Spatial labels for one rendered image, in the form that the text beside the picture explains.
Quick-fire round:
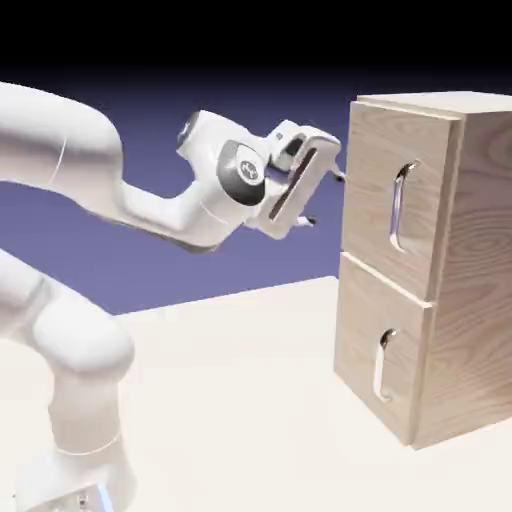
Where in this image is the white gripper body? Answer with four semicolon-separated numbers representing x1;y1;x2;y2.
257;126;342;242

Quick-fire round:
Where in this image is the light wood cabinet door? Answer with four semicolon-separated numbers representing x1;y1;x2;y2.
340;100;466;301
332;250;435;446

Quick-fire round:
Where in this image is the light wood cabinet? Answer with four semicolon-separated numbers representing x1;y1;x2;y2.
332;91;512;452

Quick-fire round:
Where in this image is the curved silver door handle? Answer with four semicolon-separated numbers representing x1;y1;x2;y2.
388;158;422;254
372;327;400;404

